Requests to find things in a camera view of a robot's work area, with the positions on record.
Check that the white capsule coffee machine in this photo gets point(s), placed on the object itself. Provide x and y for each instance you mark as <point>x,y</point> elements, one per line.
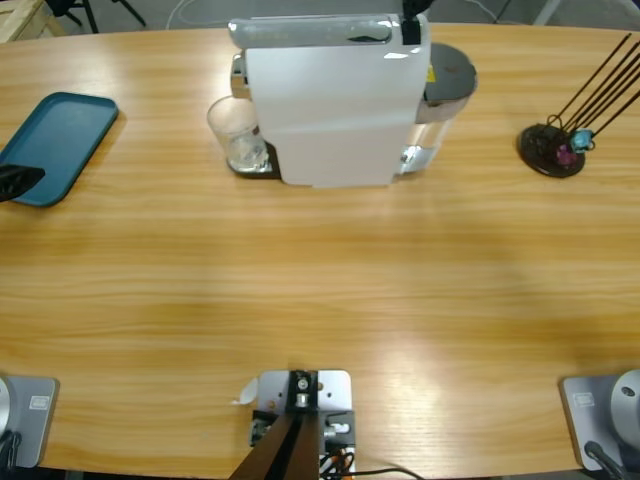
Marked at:
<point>330,115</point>

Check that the black camera mast with bracket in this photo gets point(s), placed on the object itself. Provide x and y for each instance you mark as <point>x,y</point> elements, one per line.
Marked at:
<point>300,400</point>

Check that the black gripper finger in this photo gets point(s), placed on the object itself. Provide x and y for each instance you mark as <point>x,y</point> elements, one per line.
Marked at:
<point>411,11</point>
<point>17,181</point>
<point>426,5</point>

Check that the light grey camera mount plate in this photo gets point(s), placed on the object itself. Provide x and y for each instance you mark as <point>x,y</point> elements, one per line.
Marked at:
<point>335,390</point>

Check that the blue coffee capsule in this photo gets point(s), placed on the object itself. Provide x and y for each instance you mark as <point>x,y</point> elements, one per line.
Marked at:
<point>581,140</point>

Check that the clear water tank black lid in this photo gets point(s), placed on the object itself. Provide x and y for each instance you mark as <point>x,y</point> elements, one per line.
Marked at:
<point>450,70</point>

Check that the yellow warning sticker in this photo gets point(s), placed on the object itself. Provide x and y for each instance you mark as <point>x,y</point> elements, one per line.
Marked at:
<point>430,75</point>

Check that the black tripod legs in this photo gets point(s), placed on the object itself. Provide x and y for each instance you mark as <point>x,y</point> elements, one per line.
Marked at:
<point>90,12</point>

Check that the teal plastic tray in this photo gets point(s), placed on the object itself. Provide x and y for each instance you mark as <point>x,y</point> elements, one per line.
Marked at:
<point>55,130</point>

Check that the clear glass cup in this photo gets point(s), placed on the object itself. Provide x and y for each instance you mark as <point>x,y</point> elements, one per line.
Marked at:
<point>235,130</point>

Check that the grey metal frame leg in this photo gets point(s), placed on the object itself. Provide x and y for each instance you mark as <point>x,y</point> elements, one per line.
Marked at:
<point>547,12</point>

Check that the white tape tag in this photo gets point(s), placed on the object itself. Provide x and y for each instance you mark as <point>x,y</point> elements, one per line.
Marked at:
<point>247,392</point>

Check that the wooden crate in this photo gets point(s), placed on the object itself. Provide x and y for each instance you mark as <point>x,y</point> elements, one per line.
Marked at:
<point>25,17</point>

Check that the black capsule holder with rods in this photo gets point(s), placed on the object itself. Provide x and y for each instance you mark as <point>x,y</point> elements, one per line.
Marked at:
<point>540,147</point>

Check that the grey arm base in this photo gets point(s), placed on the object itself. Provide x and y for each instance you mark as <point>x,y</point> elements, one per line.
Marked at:
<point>30,415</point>
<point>600,410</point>

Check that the purple coffee capsule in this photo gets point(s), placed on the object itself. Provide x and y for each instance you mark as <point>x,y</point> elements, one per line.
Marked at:
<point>565,156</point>

